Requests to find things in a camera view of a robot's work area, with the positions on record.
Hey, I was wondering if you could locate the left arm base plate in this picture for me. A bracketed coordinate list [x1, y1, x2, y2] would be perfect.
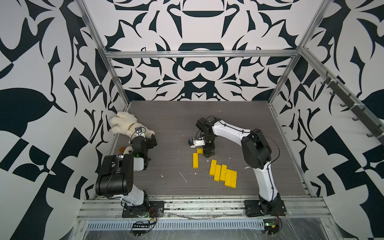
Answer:
[122, 201, 165, 218]

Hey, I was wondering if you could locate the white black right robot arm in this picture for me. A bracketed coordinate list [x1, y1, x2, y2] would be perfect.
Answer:
[189, 116, 286, 217]

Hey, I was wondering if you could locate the yellow block spare right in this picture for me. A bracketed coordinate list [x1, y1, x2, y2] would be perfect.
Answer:
[230, 171, 238, 189]

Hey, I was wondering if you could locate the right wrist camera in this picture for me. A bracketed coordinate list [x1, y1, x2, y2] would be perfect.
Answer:
[188, 139, 205, 148]

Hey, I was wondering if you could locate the yellow block spare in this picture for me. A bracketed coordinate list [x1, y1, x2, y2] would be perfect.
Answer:
[230, 171, 238, 189]
[225, 169, 232, 187]

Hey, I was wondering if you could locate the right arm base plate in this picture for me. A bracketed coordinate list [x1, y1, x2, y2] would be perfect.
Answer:
[244, 196, 287, 217]

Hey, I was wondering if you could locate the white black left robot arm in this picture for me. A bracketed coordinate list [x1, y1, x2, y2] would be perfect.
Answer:
[95, 134, 157, 211]

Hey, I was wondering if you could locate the yellow block spare left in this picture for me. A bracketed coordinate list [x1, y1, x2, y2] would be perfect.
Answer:
[225, 169, 232, 187]

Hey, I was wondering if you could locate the brown white small plush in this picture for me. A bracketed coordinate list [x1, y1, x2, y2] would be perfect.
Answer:
[119, 146, 134, 155]

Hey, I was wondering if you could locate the right circuit board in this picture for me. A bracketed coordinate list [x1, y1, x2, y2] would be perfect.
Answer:
[262, 219, 281, 236]

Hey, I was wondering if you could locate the circuit board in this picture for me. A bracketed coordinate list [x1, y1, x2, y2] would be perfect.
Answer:
[262, 219, 281, 236]
[131, 221, 156, 237]

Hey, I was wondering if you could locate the black wall hook rack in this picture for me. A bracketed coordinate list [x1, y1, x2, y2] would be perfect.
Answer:
[322, 71, 384, 145]

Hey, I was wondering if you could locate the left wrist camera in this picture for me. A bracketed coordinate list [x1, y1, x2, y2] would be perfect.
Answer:
[135, 127, 145, 135]

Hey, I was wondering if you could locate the left circuit board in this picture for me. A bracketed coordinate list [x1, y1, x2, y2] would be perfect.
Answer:
[131, 221, 156, 237]

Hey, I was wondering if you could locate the yellow block vertical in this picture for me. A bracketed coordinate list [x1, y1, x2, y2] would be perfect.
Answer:
[193, 153, 199, 169]
[214, 165, 222, 182]
[220, 165, 227, 182]

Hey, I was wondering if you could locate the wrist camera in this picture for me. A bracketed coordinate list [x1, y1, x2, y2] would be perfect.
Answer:
[188, 139, 205, 148]
[135, 127, 145, 135]

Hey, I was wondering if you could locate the white plush toy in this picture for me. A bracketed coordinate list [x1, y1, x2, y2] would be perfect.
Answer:
[110, 112, 155, 139]

